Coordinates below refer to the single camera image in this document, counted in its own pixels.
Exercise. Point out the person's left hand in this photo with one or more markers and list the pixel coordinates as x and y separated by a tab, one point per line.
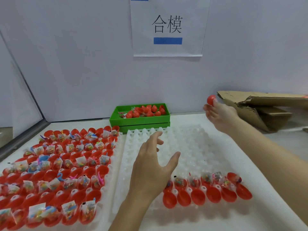
146	170

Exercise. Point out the person's right hand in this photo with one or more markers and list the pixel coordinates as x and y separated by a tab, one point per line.
222	117

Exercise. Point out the person's left thumb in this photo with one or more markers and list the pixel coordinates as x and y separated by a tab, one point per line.
172	159

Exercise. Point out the person's right fingers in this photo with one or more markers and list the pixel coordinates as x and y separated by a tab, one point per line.
209	110

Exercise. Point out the red plastic capsule half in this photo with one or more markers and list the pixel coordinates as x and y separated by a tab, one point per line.
211	99

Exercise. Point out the person's right forearm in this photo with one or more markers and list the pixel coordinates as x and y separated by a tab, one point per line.
269	161

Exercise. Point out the person's left forearm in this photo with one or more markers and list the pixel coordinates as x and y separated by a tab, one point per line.
130	214

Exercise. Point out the small batch of toy packets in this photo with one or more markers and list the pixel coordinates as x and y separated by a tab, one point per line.
179	182

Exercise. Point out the white plastic egg tray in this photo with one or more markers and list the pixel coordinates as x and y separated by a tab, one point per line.
192	146
113	170

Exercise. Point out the green plastic tray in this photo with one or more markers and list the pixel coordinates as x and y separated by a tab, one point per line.
139	120
144	127

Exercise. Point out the brown cardboard box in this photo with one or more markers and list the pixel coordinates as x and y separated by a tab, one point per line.
255	110

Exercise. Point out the small batch of red capsules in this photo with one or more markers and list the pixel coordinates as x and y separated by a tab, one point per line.
214	194

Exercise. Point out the pile of red capsule shells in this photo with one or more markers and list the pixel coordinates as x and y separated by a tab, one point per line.
146	111

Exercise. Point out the large batch of red capsules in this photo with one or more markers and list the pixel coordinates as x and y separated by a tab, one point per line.
72	171

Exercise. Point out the large batch of toy packets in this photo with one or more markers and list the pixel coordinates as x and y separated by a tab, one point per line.
36	210

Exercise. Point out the white paper wall sign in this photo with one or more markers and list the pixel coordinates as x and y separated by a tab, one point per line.
168	45

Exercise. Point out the grey metal partition frame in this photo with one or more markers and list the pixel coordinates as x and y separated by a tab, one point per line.
24	139

